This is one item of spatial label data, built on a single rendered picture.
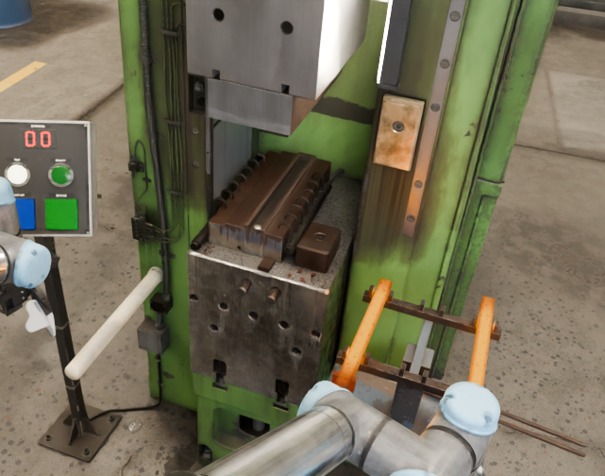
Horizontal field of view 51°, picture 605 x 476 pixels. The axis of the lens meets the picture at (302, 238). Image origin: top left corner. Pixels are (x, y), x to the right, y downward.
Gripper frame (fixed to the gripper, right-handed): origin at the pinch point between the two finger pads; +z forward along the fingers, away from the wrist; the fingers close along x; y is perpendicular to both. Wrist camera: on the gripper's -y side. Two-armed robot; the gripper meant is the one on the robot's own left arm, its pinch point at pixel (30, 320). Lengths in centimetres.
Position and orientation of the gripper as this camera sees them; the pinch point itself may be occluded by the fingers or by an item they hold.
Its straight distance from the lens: 149.0
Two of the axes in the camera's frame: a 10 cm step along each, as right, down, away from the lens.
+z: -0.8, 8.0, 5.9
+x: 8.7, 3.4, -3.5
